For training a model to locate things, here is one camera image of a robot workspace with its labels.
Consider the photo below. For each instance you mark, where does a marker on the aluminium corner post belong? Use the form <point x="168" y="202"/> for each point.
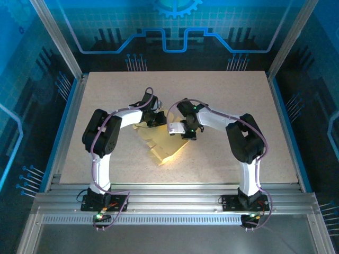
<point x="291" y="39"/>
<point x="57" y="39"/>

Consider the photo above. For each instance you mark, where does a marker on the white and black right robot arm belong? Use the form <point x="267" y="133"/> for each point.
<point x="250" y="180"/>

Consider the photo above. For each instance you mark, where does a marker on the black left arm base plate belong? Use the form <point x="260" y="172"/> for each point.
<point x="119" y="203"/>

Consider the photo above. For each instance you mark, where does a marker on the wide aluminium frame rail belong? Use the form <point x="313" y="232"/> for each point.
<point x="172" y="201"/>

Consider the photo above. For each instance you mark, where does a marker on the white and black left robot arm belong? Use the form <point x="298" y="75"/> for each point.
<point x="102" y="169"/>

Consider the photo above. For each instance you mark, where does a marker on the grey metal panel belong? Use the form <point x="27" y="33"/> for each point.
<point x="172" y="240"/>

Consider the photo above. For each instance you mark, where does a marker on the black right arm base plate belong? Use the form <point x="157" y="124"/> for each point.
<point x="230" y="203"/>

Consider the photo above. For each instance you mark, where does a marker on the yellow paper box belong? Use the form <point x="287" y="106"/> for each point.
<point x="164" y="148"/>

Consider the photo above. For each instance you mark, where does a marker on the black board with LEDs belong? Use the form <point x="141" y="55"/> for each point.
<point x="102" y="218"/>
<point x="250" y="218"/>

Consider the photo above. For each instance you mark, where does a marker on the aluminium side rail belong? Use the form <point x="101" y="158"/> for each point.
<point x="69" y="132"/>
<point x="287" y="132"/>

